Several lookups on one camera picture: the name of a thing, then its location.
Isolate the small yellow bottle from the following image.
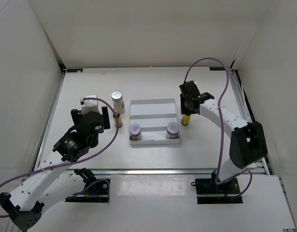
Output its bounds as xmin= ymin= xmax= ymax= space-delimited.
xmin=181 ymin=114 xmax=191 ymax=126
xmin=113 ymin=108 xmax=123 ymax=128

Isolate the short red-label jar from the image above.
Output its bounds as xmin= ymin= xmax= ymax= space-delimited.
xmin=129 ymin=123 xmax=142 ymax=141
xmin=166 ymin=122 xmax=180 ymax=139

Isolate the tall silver-capped shaker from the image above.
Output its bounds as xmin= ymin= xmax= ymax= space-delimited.
xmin=111 ymin=90 xmax=125 ymax=114

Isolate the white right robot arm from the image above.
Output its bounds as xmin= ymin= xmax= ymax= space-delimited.
xmin=179 ymin=81 xmax=268 ymax=193

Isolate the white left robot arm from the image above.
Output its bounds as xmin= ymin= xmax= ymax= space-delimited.
xmin=0 ymin=106 xmax=111 ymax=232

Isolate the white divided tray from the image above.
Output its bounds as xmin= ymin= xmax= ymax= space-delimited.
xmin=129 ymin=98 xmax=182 ymax=146

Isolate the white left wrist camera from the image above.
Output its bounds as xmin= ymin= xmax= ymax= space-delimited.
xmin=80 ymin=99 xmax=99 ymax=116

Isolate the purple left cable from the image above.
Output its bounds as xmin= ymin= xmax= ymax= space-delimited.
xmin=0 ymin=97 xmax=120 ymax=218

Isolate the purple cable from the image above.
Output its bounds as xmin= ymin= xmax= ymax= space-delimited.
xmin=0 ymin=97 xmax=120 ymax=218
xmin=184 ymin=57 xmax=253 ymax=200

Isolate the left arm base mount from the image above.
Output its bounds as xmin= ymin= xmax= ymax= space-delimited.
xmin=65 ymin=168 xmax=111 ymax=203

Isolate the aluminium table edge rail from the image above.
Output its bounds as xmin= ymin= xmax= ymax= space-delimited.
xmin=22 ymin=168 xmax=254 ymax=181

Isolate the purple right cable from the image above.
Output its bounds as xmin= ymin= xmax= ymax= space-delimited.
xmin=184 ymin=57 xmax=253 ymax=200

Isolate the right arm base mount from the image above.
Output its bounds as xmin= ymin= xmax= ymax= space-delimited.
xmin=190 ymin=171 xmax=243 ymax=204

